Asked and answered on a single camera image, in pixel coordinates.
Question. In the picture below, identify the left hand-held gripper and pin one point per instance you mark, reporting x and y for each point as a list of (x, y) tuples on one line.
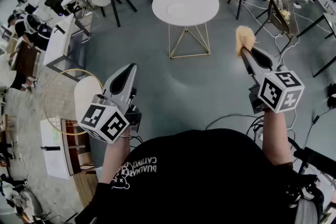
[(105, 123)]

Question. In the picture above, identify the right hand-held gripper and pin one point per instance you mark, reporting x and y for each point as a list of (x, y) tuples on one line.
[(283, 91)]

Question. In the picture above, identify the yellow sponge cloth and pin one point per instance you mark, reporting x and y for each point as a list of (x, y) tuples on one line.
[(245, 39)]

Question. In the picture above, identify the white round plate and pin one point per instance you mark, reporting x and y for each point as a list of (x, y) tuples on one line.
[(181, 10)]

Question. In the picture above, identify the person's right forearm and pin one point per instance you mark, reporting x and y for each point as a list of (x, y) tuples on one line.
[(277, 139)]

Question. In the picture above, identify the person's left forearm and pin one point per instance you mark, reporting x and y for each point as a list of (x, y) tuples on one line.
[(115, 160)]

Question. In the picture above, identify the dark wicker chair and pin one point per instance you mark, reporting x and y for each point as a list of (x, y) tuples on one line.
[(278, 26)]

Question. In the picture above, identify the yellow fibrous bundle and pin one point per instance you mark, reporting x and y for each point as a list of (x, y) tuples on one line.
[(284, 15)]

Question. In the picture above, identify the white power strip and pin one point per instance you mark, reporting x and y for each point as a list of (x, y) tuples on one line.
[(297, 4)]

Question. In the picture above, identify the grey table black legs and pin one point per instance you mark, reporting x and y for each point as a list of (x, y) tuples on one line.
[(331, 19)]

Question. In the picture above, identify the white low shelf unit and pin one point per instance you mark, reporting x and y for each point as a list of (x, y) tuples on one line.
[(53, 149)]

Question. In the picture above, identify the black and white backpack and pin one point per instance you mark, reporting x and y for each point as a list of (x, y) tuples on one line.
[(38, 29)]

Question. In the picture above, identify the person's black printed t-shirt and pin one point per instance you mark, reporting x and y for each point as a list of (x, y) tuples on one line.
[(197, 178)]

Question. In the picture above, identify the white desk grey frame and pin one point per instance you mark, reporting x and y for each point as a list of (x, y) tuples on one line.
[(56, 42)]

